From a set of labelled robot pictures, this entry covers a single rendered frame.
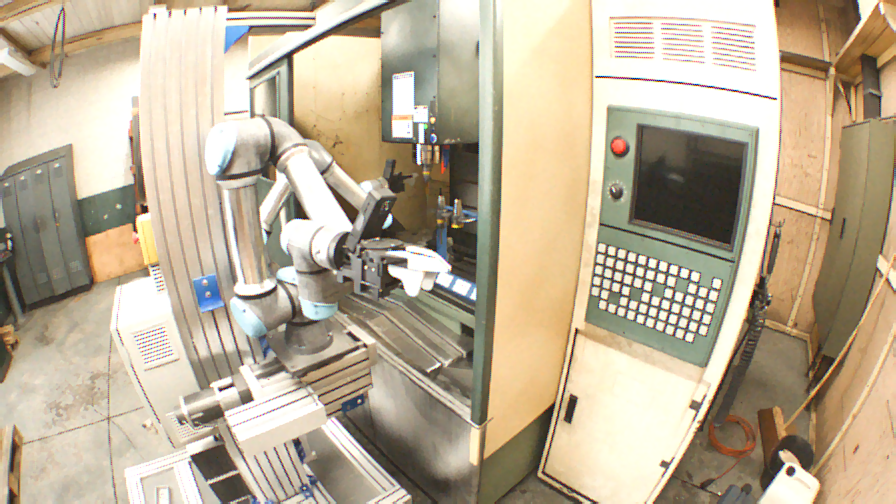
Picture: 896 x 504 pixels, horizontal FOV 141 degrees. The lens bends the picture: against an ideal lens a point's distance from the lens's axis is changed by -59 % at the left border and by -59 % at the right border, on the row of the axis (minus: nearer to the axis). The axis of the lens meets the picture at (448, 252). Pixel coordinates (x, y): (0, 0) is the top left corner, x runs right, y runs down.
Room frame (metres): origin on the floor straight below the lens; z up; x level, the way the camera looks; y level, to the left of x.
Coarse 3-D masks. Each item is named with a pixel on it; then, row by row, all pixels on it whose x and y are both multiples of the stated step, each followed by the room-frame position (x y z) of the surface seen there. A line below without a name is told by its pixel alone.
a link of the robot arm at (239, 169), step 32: (224, 128) 0.74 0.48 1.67; (256, 128) 0.80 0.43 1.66; (224, 160) 0.72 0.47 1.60; (256, 160) 0.79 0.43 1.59; (224, 192) 0.76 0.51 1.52; (256, 192) 0.80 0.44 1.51; (256, 224) 0.79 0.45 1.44; (256, 256) 0.77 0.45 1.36; (256, 288) 0.76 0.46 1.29; (256, 320) 0.73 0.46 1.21; (288, 320) 0.82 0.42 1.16
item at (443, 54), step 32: (416, 0) 1.77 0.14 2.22; (448, 0) 1.70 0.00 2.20; (384, 32) 1.96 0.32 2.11; (416, 32) 1.77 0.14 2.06; (448, 32) 1.70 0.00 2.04; (384, 64) 1.96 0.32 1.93; (416, 64) 1.77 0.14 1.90; (448, 64) 1.70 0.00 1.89; (384, 96) 1.96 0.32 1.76; (416, 96) 1.77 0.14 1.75; (448, 96) 1.70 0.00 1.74; (384, 128) 1.97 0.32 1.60; (416, 128) 1.77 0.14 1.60; (448, 128) 1.70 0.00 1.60
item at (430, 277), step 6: (414, 252) 0.54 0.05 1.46; (420, 252) 0.53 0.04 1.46; (426, 252) 0.54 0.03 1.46; (432, 252) 0.54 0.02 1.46; (438, 258) 0.51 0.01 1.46; (444, 264) 0.50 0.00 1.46; (426, 276) 0.53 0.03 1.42; (432, 276) 0.53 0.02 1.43; (426, 282) 0.53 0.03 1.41; (432, 282) 0.52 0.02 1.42; (426, 288) 0.53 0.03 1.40
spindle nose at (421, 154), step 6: (414, 144) 1.99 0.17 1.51; (414, 150) 1.99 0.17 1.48; (420, 150) 1.97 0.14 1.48; (426, 150) 1.96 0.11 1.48; (432, 150) 1.97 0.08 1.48; (438, 150) 1.99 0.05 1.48; (414, 156) 1.99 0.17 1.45; (420, 156) 1.97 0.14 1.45; (426, 156) 1.96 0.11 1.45; (432, 156) 1.97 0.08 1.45; (438, 156) 1.99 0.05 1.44; (414, 162) 1.99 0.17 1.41; (420, 162) 1.97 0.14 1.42; (426, 162) 1.96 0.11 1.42; (432, 162) 1.97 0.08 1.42; (438, 162) 1.99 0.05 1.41
